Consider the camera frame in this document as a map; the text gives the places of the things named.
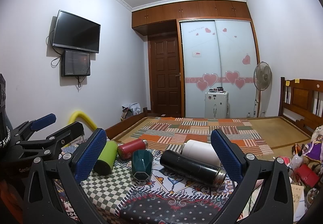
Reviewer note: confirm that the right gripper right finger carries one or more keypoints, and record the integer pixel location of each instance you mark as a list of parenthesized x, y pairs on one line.
[(274, 203)]

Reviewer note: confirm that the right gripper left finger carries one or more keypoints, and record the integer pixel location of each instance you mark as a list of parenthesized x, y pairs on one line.
[(42, 201)]

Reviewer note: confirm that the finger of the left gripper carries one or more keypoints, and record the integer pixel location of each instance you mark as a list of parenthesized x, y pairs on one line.
[(25, 130), (56, 141)]

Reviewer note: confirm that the beige printed book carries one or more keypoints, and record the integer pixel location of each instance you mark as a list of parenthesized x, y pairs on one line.
[(298, 201)]

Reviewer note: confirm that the yellow foam tube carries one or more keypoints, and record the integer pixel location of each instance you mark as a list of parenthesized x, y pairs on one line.
[(84, 119)]

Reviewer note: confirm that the red box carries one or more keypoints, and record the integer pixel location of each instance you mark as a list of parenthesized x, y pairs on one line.
[(307, 175)]

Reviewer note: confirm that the green cylindrical bottle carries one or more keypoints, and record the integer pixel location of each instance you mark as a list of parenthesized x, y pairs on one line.
[(106, 159)]

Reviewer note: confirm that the wooden bed footboard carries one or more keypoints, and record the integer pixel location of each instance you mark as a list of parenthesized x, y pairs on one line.
[(118, 128)]

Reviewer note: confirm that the purple dressed doll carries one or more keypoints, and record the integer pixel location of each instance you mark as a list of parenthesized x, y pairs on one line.
[(312, 152)]

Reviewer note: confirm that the striped patchwork bed mat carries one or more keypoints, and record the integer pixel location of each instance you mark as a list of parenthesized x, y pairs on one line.
[(265, 137)]

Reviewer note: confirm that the red thermos bottle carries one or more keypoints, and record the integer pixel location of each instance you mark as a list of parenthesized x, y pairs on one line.
[(125, 151)]

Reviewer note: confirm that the black thermos bottle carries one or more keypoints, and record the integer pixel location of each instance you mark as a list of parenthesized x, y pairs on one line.
[(207, 174)]

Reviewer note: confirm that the clutter pile by door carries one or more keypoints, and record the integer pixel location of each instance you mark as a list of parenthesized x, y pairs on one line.
[(129, 110)]

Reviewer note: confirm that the white cylindrical bottle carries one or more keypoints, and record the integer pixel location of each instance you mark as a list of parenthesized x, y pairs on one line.
[(201, 151)]

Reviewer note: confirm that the colourful patchwork cloth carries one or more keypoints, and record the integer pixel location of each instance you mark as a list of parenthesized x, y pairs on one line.
[(165, 197)]

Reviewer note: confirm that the wooden bed headboard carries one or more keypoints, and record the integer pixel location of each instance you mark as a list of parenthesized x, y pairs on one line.
[(301, 103)]

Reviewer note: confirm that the white suitcase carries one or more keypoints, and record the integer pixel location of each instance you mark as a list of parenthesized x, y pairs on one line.
[(216, 105)]

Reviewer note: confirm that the standing electric fan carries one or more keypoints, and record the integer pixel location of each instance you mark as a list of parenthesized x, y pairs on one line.
[(262, 80)]

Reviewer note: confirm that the brown wooden door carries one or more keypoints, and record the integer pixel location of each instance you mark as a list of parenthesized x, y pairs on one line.
[(164, 75)]

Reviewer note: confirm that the frosted sliding wardrobe doors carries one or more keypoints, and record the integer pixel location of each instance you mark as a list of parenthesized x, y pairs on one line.
[(219, 56)]

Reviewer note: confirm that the brown overhead wooden cabinet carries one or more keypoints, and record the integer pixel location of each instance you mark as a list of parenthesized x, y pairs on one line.
[(163, 18)]

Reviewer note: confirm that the small black wall monitor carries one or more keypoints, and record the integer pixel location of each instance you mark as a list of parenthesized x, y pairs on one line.
[(74, 63)]

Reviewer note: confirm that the black wall television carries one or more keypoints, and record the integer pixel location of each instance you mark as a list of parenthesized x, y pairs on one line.
[(73, 32)]

